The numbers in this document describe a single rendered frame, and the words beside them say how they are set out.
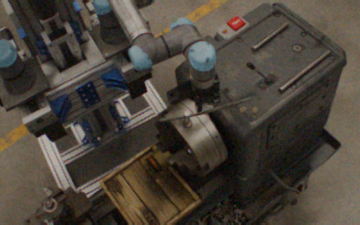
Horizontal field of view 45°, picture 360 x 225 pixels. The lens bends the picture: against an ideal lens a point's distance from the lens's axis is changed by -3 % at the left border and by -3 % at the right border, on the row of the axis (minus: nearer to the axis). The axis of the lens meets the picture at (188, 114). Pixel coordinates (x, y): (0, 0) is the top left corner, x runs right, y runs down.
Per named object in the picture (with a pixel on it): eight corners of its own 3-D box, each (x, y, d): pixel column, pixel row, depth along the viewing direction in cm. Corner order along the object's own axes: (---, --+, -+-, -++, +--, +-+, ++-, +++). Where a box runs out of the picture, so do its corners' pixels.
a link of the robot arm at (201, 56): (207, 34, 129) (221, 55, 125) (207, 55, 139) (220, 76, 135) (182, 44, 128) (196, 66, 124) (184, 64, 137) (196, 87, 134)
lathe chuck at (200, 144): (175, 122, 205) (171, 88, 177) (220, 174, 194) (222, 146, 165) (160, 134, 203) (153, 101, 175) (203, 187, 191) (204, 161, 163)
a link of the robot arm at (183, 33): (156, 25, 133) (171, 52, 129) (190, 11, 135) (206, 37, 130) (159, 40, 140) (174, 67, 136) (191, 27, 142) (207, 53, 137)
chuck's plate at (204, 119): (181, 118, 206) (179, 83, 178) (226, 169, 195) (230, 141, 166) (175, 122, 205) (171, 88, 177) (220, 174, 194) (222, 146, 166)
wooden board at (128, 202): (154, 146, 209) (153, 143, 205) (202, 204, 192) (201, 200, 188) (100, 185, 201) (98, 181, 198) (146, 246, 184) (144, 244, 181)
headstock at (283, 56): (270, 48, 232) (273, -7, 199) (338, 106, 210) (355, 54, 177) (179, 112, 217) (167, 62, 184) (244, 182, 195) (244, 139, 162)
